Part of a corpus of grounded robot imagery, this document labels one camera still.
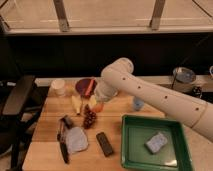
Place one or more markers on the white plastic cup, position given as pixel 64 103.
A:
pixel 58 85

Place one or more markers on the black handled knife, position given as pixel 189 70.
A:
pixel 61 140

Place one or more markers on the green plastic tray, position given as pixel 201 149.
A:
pixel 137 130

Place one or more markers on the black chair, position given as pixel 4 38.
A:
pixel 20 110

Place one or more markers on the red yellow apple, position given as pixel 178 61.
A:
pixel 98 107

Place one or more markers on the bunch of red grapes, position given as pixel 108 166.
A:
pixel 90 117

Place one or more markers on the black rectangular block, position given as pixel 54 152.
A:
pixel 104 144

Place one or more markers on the light blue plastic cup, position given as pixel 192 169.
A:
pixel 138 103

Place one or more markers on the metal bowl on shelf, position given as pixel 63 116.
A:
pixel 184 75

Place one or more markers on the small dark brush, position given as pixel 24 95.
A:
pixel 67 121

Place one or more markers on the grey blue cloth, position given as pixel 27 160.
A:
pixel 76 140

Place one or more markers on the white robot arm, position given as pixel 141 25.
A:
pixel 192 112

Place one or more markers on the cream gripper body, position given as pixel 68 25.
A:
pixel 92 102

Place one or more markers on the orange carrot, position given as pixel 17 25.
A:
pixel 89 88

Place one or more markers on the purple bowl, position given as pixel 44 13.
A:
pixel 82 85

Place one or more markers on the blue sponge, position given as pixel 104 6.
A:
pixel 156 142

